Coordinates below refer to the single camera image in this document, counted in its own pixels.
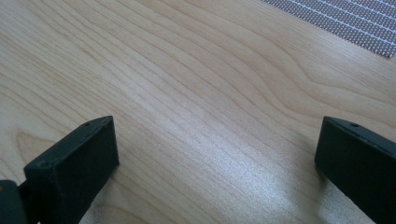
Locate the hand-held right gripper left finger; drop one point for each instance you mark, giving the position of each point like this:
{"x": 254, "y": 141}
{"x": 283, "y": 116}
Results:
{"x": 71, "y": 168}

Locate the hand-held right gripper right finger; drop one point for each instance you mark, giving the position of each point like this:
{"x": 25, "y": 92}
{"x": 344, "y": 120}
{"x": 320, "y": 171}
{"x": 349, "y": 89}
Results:
{"x": 358, "y": 165}

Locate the grey striped placemat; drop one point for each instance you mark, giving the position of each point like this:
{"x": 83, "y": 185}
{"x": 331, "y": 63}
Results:
{"x": 351, "y": 18}

